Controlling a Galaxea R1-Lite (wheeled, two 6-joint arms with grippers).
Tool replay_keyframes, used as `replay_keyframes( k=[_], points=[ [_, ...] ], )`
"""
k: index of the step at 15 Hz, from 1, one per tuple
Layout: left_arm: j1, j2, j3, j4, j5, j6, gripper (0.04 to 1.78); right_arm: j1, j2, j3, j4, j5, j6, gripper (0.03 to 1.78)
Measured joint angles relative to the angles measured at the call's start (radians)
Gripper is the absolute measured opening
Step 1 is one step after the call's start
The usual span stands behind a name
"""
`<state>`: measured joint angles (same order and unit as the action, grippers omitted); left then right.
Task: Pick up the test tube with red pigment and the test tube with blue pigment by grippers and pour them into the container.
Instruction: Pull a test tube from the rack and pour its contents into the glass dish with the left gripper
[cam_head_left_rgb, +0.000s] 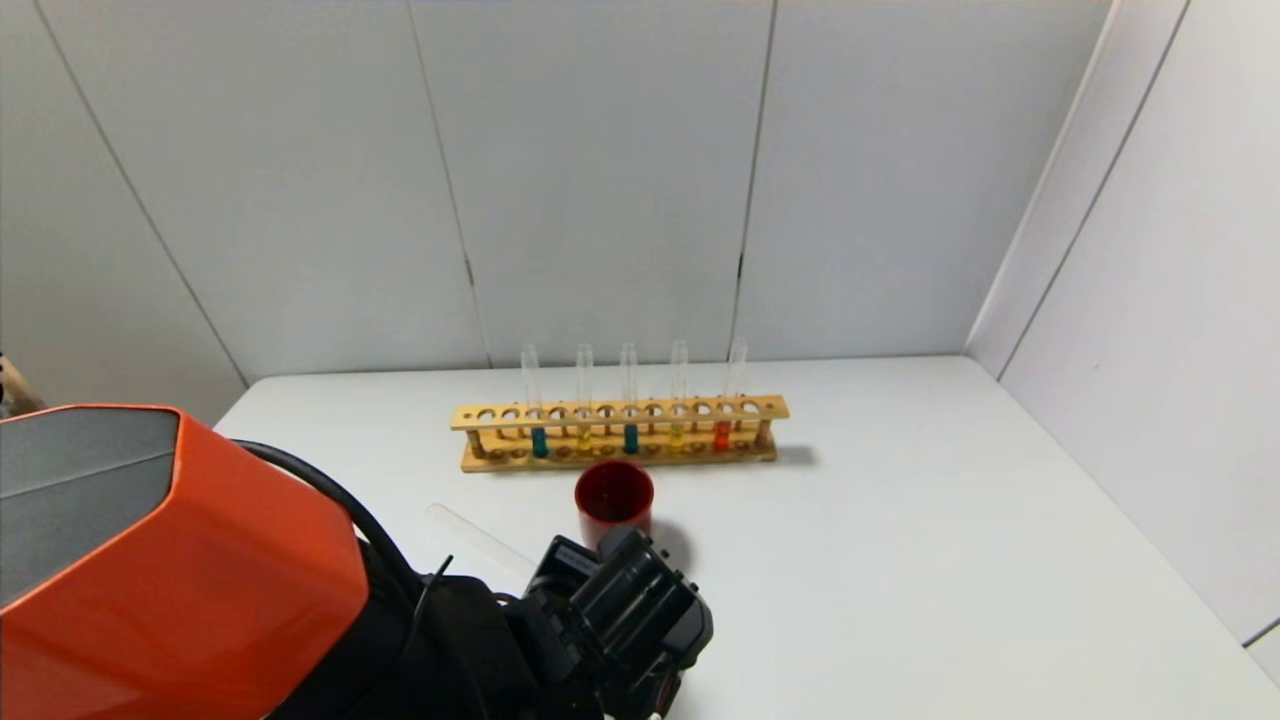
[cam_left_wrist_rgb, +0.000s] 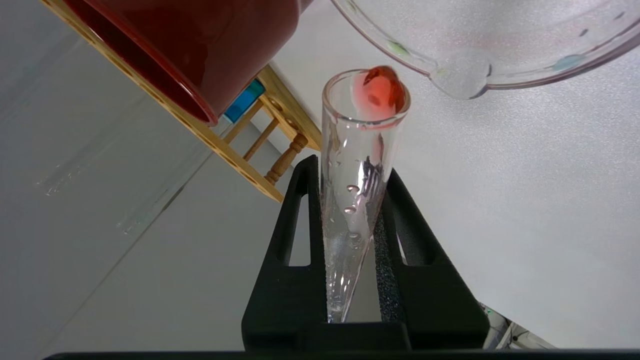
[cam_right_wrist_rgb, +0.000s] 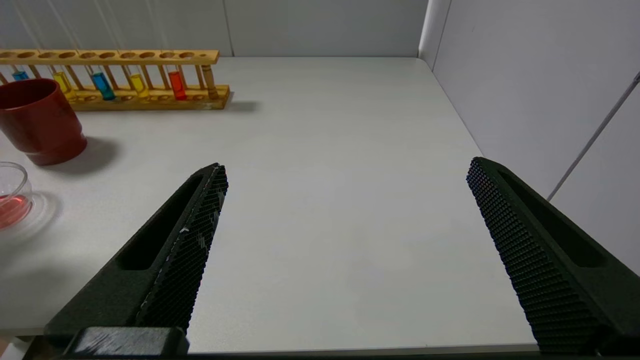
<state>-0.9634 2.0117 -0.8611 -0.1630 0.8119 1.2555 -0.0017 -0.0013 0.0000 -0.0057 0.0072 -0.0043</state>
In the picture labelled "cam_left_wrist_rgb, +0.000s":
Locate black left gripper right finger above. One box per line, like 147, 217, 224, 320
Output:
372, 168, 491, 351

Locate red pigment glass test tube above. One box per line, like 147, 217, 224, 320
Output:
320, 65, 412, 323

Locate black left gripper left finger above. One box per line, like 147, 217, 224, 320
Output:
241, 154, 328, 351

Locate wooden test tube rack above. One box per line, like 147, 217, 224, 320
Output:
40, 0, 323, 203

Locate dark red plastic cup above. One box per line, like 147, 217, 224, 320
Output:
62, 0, 316, 126

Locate blue pigment glass test tube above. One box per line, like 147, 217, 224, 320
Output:
117, 79, 267, 236

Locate clear glass beaker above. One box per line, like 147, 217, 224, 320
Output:
330, 0, 640, 100

